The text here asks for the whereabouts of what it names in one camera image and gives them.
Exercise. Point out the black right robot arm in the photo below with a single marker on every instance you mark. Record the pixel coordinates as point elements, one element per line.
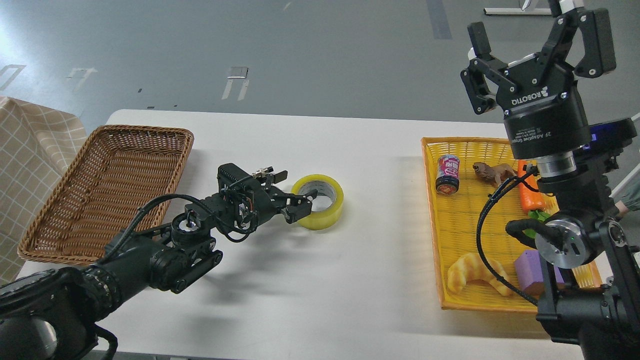
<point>590,277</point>

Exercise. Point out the brown toy animal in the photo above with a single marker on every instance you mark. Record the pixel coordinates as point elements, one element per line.
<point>493,175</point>

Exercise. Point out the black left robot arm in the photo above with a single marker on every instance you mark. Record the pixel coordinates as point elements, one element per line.
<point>168,245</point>

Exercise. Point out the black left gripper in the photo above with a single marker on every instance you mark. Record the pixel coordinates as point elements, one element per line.
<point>251,199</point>

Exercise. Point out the purple block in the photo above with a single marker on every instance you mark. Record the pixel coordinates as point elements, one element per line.
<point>529,273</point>

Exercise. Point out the beige checkered cloth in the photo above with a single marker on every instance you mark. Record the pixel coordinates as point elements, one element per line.
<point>37,145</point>

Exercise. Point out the orange toy carrot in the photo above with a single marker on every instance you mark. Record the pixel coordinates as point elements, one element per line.
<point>532,202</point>

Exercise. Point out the yellow plastic basket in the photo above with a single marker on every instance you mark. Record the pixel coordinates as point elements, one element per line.
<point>454,218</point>

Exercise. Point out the person in green sleeve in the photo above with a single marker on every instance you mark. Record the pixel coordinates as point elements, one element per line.
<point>629,192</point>

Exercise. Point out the toy croissant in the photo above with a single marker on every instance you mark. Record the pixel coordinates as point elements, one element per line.
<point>470,267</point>

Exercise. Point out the yellow tape roll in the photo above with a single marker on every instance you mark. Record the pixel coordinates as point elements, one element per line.
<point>330,199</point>

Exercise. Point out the white stand base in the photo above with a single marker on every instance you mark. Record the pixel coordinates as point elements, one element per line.
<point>517,11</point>

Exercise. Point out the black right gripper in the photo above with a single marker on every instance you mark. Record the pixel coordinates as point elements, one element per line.
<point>543,111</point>

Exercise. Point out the small drink can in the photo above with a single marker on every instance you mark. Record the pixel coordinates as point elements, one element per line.
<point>447,179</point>

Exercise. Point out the brown wicker basket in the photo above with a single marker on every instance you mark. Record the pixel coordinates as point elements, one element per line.
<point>119,169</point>

